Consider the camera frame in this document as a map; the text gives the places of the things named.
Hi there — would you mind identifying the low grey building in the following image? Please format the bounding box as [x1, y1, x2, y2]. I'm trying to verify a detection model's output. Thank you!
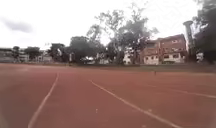
[0, 47, 30, 64]

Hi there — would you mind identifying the grey tower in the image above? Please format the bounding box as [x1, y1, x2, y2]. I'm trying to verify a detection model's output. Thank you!
[182, 20, 196, 63]

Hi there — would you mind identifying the red brick building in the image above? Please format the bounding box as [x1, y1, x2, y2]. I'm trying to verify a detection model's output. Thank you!
[139, 33, 189, 66]

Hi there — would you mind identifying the dark tree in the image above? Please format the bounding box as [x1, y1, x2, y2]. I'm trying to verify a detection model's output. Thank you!
[192, 0, 216, 64]

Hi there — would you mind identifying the row of trees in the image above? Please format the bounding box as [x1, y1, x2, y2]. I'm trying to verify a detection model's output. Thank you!
[48, 3, 160, 65]

